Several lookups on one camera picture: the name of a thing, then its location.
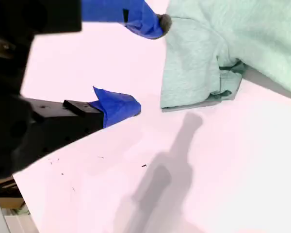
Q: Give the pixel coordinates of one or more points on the pale green T-shirt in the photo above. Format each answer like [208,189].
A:
[196,60]

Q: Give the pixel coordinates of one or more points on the brown cardboard box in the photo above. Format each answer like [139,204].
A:
[9,202]

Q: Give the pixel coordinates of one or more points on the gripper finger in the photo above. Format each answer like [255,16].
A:
[135,14]
[87,121]

